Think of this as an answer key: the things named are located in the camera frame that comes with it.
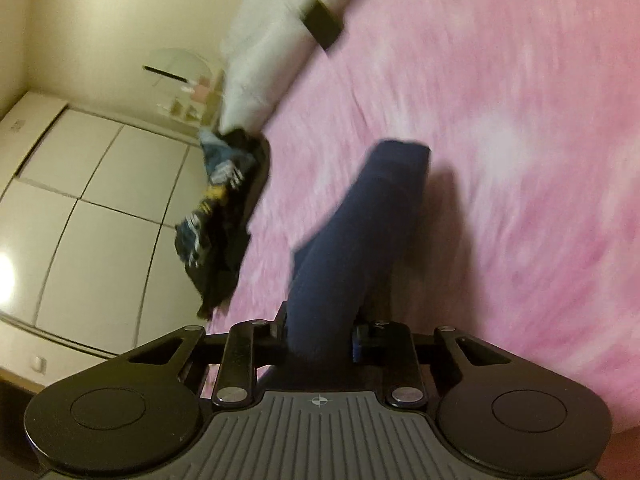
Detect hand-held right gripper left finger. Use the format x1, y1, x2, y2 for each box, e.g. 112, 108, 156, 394
126, 305, 290, 408

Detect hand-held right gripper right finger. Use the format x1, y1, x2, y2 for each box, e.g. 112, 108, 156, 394
351, 320, 512, 408

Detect navy blue t-shirt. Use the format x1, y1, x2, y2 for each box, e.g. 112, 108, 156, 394
286, 139, 432, 363

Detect stack of dark clothes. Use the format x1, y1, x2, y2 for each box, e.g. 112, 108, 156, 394
173, 127, 272, 320

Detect white wardrobe doors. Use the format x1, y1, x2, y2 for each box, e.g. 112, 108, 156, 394
0, 91, 224, 362

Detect pink fluffy blanket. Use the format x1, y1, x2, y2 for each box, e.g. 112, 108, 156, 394
197, 0, 640, 438

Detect white pillow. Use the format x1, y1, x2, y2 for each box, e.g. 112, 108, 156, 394
219, 0, 377, 134

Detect round glass side table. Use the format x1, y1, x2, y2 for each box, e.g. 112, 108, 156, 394
141, 48, 227, 128

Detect small black flat object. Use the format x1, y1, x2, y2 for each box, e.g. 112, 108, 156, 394
299, 0, 347, 52

